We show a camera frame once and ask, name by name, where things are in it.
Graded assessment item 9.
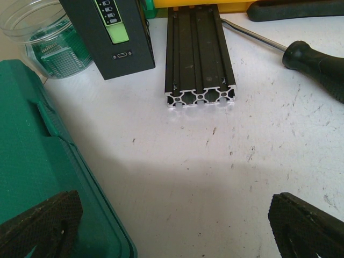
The black battery charger box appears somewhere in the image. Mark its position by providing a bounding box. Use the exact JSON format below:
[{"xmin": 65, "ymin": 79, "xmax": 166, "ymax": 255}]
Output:
[{"xmin": 60, "ymin": 0, "xmax": 155, "ymax": 80}]

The clear jar with circuit boards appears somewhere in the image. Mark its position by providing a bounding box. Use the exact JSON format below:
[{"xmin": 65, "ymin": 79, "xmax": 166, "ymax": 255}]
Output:
[{"xmin": 1, "ymin": 1, "xmax": 92, "ymax": 79}]

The black pipe fitting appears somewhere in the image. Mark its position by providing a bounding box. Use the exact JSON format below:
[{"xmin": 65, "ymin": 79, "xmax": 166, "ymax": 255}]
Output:
[{"xmin": 246, "ymin": 1, "xmax": 343, "ymax": 22}]

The black orange handled screwdriver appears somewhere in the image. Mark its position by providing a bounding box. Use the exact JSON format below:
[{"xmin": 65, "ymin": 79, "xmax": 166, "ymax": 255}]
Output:
[{"xmin": 221, "ymin": 19, "xmax": 343, "ymax": 103}]

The yellow storage bin row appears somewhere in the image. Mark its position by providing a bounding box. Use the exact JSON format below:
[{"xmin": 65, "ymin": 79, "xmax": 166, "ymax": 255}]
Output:
[{"xmin": 153, "ymin": 0, "xmax": 270, "ymax": 14}]

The black aluminium extrusion profile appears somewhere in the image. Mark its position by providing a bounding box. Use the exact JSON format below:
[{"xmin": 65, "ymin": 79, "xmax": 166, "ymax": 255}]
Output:
[{"xmin": 164, "ymin": 4, "xmax": 236, "ymax": 108}]

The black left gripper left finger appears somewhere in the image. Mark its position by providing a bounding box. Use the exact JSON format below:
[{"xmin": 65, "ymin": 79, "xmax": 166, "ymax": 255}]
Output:
[{"xmin": 1, "ymin": 190, "xmax": 83, "ymax": 257}]

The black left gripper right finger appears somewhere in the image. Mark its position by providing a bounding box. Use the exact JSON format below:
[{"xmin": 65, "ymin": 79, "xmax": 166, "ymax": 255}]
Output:
[{"xmin": 268, "ymin": 192, "xmax": 343, "ymax": 257}]

